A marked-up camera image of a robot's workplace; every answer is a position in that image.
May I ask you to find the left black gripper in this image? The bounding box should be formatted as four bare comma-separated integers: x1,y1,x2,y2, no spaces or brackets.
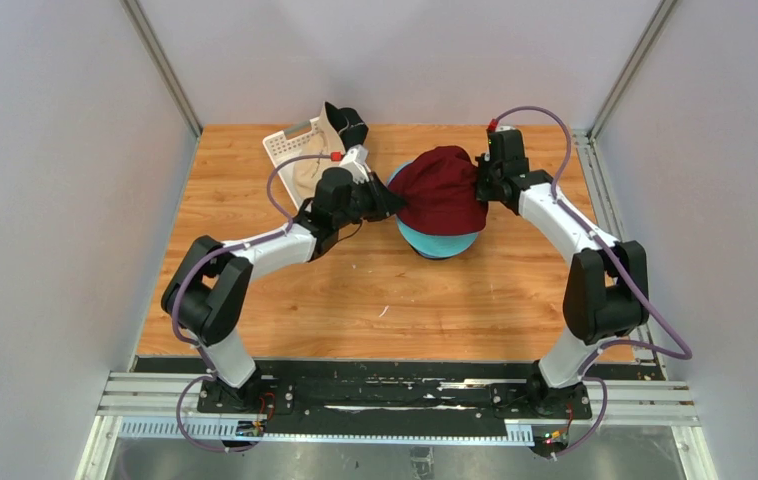
335,176,408,231

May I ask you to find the dark red hat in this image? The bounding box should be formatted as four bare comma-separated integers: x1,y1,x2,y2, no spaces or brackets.
388,145,488,236

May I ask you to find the teal hat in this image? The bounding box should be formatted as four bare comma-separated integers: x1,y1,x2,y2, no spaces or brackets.
389,162,481,256

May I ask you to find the beige bucket hat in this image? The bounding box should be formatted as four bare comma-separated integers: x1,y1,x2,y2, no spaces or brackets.
293,102,347,199

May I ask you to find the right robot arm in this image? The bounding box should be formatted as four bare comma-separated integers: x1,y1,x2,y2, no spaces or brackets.
476,126,649,417

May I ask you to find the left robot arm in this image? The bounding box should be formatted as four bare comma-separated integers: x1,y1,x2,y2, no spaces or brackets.
161,167,406,413

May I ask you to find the black hat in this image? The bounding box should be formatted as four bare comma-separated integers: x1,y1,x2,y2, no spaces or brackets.
318,102,369,152

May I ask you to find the white perforated plastic basket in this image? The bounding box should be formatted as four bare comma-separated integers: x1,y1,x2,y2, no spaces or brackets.
262,117,320,208

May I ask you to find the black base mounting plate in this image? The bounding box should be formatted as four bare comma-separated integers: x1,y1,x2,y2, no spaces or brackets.
99,356,684,446

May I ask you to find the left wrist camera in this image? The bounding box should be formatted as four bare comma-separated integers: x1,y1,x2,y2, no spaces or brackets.
332,145,372,184

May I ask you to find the black wire hat stand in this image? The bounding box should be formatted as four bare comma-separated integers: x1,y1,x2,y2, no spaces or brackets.
416,251,453,261

